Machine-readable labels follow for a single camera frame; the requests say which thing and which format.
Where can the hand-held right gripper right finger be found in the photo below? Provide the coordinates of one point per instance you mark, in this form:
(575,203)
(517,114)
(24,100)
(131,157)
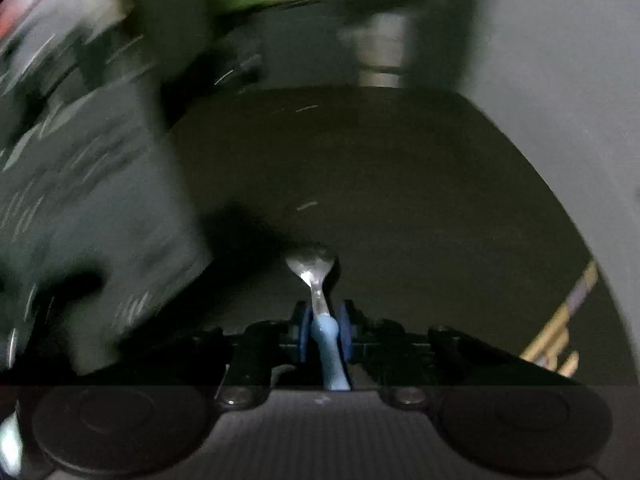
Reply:
(346,332)

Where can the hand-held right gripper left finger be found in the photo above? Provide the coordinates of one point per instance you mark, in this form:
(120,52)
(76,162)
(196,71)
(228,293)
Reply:
(302,335)

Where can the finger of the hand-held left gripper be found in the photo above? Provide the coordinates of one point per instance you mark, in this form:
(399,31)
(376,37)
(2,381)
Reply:
(60,287)

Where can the white perforated utensil holder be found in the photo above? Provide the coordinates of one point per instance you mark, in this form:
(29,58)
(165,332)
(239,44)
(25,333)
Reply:
(100,200)

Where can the purple banded wooden chopstick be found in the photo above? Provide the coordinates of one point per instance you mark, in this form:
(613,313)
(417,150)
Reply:
(575,300)

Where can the grey cabinet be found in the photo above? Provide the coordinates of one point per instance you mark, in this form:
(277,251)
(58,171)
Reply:
(300,50)

